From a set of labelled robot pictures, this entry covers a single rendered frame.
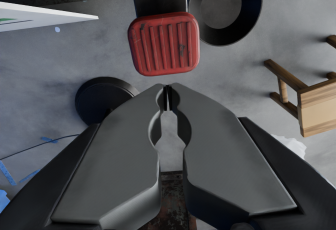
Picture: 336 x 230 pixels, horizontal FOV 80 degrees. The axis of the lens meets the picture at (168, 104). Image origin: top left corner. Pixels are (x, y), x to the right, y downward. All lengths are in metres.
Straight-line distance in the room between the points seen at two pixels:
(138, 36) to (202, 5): 0.79
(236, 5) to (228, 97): 0.47
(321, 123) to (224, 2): 0.64
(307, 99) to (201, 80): 0.48
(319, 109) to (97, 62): 0.98
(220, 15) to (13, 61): 1.01
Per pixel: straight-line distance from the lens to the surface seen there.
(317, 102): 0.95
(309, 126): 1.01
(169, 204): 1.47
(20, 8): 0.56
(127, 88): 1.07
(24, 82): 1.29
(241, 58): 1.09
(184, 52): 0.21
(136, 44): 0.21
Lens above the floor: 0.96
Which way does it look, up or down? 57 degrees down
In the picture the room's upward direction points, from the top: 177 degrees clockwise
